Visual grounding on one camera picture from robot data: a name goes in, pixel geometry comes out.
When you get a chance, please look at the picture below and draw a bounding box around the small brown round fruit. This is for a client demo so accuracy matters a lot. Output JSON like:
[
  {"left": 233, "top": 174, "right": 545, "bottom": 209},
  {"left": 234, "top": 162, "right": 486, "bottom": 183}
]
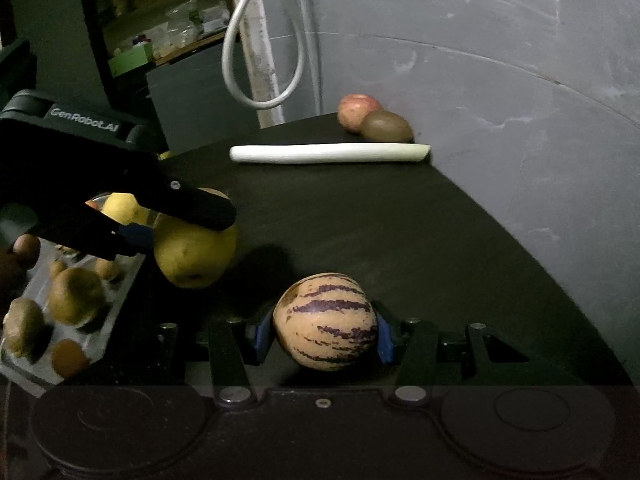
[
  {"left": 93, "top": 258, "right": 122, "bottom": 282},
  {"left": 49, "top": 260, "right": 67, "bottom": 278}
]

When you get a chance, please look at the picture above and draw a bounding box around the large striped pepino melon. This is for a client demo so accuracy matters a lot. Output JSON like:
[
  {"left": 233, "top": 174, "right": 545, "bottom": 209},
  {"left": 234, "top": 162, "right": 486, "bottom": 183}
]
[{"left": 55, "top": 245, "right": 78, "bottom": 255}]

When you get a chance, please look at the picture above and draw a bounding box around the yellow green pear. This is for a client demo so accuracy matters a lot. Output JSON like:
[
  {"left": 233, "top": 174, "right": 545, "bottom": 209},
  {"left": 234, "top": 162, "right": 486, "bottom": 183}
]
[{"left": 153, "top": 214, "right": 239, "bottom": 288}]

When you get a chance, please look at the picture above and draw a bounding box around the small striped pepino melon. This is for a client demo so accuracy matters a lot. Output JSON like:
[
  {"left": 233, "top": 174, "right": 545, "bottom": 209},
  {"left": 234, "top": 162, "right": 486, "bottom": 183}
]
[{"left": 272, "top": 272, "right": 378, "bottom": 372}]

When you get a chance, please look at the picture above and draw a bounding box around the brown oval kiwi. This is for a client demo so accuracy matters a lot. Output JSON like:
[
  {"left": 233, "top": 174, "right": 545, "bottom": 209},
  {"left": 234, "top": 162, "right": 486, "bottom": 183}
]
[{"left": 47, "top": 268, "right": 105, "bottom": 326}]

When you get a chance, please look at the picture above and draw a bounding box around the small orange tangerine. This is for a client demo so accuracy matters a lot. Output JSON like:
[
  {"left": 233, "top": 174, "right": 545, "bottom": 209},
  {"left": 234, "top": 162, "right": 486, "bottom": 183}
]
[{"left": 51, "top": 339, "right": 89, "bottom": 378}]

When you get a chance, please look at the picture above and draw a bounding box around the kiwi with sticker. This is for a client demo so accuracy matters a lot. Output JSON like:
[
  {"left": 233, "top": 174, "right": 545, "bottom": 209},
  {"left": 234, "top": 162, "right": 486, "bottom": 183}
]
[{"left": 3, "top": 297, "right": 46, "bottom": 359}]

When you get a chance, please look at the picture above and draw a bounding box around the large yellow round fruit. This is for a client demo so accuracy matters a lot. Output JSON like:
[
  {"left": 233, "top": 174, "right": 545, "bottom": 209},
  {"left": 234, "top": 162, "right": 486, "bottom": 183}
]
[{"left": 101, "top": 193, "right": 155, "bottom": 226}]

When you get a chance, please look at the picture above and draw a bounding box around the silver metal tray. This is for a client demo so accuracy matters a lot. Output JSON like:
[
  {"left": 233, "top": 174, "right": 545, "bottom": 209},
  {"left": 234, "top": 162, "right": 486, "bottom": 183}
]
[{"left": 1, "top": 238, "right": 144, "bottom": 396}]

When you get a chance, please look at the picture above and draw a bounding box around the dark grey cabinet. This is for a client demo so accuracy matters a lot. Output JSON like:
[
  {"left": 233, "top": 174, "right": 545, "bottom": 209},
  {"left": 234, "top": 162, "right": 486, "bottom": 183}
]
[{"left": 146, "top": 44, "right": 259, "bottom": 155}]

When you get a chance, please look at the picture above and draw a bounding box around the black table mat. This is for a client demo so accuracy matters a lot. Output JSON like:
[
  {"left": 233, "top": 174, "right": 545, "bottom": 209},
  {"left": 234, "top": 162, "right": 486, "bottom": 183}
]
[{"left": 137, "top": 140, "right": 629, "bottom": 389}]

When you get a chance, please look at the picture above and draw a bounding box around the green box on shelf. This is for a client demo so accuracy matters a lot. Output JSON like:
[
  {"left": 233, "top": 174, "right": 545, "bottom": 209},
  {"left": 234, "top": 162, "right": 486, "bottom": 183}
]
[{"left": 108, "top": 42, "right": 153, "bottom": 77}]

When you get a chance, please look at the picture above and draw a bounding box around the white leek stalk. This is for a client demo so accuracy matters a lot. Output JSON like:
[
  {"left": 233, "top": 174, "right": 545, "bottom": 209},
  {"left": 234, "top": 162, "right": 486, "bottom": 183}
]
[{"left": 229, "top": 143, "right": 431, "bottom": 165}]

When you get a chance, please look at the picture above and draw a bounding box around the red apple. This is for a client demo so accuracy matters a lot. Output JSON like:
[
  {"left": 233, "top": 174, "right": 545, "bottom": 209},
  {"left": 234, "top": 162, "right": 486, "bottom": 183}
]
[{"left": 337, "top": 94, "right": 383, "bottom": 133}]

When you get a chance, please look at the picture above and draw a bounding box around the dark brown kiwi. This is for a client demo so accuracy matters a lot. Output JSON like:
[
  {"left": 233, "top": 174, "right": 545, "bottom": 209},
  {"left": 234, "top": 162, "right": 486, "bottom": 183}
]
[{"left": 360, "top": 110, "right": 413, "bottom": 143}]

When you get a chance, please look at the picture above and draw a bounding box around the white looped cable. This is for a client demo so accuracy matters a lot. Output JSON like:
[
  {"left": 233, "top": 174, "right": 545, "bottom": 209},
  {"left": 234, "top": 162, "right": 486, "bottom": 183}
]
[{"left": 220, "top": 0, "right": 306, "bottom": 111}]

